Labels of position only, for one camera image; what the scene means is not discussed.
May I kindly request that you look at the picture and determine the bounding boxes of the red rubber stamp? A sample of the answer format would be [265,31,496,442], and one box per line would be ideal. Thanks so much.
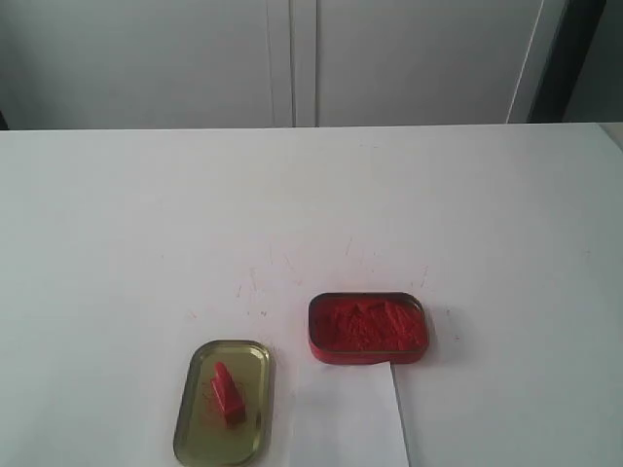
[210,362,246,427]

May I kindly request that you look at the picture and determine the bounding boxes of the red ink pad tin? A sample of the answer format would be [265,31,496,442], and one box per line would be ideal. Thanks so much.
[308,292,429,365]

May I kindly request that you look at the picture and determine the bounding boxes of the white paper sheet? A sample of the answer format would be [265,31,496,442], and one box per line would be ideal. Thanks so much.
[289,362,409,466]

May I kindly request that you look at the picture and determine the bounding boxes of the gold tin lid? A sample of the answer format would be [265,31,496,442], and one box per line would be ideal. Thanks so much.
[173,340,273,466]

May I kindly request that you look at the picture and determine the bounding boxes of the white cabinet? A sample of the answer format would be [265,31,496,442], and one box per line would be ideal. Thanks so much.
[1,1,566,129]

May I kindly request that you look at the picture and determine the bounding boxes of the dark vertical post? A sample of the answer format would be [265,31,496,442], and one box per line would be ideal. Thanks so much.
[528,0,607,124]

